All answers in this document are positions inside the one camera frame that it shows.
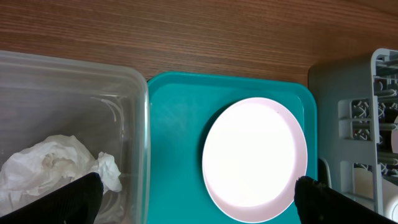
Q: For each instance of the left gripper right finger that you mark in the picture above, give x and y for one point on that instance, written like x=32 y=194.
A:
x=318 y=204

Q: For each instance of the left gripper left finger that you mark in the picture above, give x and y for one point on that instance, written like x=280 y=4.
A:
x=77 y=202

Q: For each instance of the white tissue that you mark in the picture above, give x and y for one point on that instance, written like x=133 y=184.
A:
x=55 y=162

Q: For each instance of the large pink plate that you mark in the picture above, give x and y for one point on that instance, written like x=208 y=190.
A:
x=254 y=153

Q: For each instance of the white cup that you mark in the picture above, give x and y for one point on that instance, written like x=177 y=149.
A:
x=363 y=182

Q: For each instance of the grey dishwasher rack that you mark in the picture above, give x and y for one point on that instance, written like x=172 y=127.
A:
x=357 y=106

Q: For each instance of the clear plastic bin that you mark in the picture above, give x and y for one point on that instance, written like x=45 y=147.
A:
x=106 y=107

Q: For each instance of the teal serving tray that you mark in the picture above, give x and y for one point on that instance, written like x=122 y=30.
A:
x=183 y=107

